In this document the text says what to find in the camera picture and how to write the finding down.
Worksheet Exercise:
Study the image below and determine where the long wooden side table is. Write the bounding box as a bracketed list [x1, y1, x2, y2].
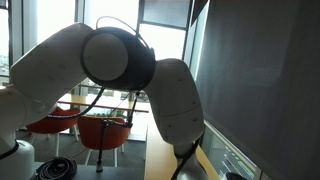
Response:
[58, 94, 148, 113]

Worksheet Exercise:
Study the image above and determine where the orange chair near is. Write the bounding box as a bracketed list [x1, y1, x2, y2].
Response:
[77, 116, 130, 166]

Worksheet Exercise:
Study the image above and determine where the orange chair far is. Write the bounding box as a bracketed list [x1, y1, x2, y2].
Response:
[26, 106, 80, 156]

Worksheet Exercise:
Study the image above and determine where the black camera stand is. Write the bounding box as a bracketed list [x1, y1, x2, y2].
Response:
[96, 91, 140, 173]

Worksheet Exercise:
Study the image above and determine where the coiled black cable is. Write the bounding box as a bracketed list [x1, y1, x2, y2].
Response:
[34, 155, 78, 180]

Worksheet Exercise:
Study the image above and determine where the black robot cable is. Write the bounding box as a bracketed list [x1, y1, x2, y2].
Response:
[46, 15, 201, 180]

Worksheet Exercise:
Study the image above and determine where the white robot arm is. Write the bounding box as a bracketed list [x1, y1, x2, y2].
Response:
[0, 23, 208, 180]

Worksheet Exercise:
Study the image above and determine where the orange chair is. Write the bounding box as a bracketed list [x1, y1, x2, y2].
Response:
[77, 116, 130, 166]
[26, 106, 80, 156]

